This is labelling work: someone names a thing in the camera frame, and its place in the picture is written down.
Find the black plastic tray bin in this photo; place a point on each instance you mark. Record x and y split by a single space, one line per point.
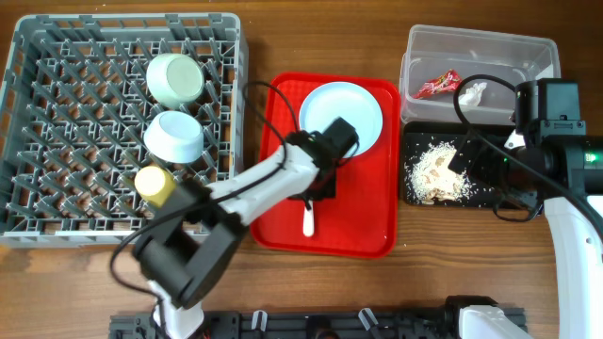
419 137

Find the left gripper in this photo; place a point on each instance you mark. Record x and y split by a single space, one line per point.
329 193

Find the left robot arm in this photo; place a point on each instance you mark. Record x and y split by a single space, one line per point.
186 249

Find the light green bowl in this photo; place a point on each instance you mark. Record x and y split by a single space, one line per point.
175 137

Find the green bowl with scraps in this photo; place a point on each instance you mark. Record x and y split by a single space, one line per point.
174 80

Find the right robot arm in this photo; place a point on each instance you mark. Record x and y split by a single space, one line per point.
558 172

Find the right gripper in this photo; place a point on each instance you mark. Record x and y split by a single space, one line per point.
482 168

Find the red plastic tray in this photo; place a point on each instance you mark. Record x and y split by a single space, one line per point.
361 219

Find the grey dishwasher rack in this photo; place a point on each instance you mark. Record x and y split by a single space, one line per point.
74 108

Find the white plastic fork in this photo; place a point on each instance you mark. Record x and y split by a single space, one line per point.
308 223

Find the red snack wrapper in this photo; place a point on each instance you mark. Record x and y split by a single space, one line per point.
445 83

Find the light blue plate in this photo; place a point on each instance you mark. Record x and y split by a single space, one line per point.
348 101

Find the clear plastic bin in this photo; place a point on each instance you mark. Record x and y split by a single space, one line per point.
433 50

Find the food scraps pile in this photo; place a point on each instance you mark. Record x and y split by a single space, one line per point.
430 180

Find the white napkin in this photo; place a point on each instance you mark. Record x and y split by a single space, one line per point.
472 96

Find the yellow plastic cup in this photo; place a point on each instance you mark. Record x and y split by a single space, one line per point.
154 185

